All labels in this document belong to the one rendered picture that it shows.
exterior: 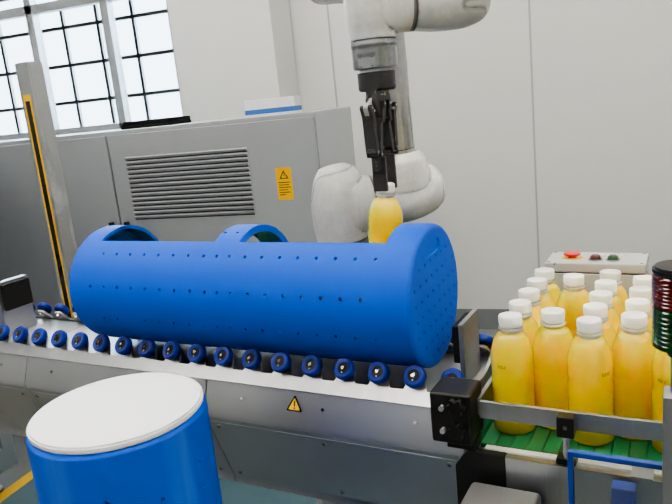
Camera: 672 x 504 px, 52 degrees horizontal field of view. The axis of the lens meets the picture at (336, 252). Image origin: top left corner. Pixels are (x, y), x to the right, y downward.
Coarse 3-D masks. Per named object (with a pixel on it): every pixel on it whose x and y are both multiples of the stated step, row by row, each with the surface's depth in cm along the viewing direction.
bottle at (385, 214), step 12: (372, 204) 140; (384, 204) 138; (396, 204) 139; (372, 216) 139; (384, 216) 138; (396, 216) 139; (372, 228) 140; (384, 228) 139; (372, 240) 141; (384, 240) 139
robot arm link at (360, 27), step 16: (352, 0) 128; (368, 0) 127; (384, 0) 127; (400, 0) 128; (416, 0) 129; (352, 16) 129; (368, 16) 128; (384, 16) 128; (400, 16) 129; (416, 16) 130; (352, 32) 131; (368, 32) 129; (384, 32) 129; (400, 32) 133
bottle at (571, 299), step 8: (568, 288) 133; (576, 288) 132; (560, 296) 134; (568, 296) 133; (576, 296) 132; (584, 296) 132; (560, 304) 134; (568, 304) 132; (576, 304) 132; (568, 312) 132; (576, 312) 132; (568, 320) 133; (568, 328) 133; (576, 328) 133
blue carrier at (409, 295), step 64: (128, 256) 156; (192, 256) 147; (256, 256) 140; (320, 256) 133; (384, 256) 126; (448, 256) 140; (128, 320) 157; (192, 320) 147; (256, 320) 139; (320, 320) 131; (384, 320) 125; (448, 320) 141
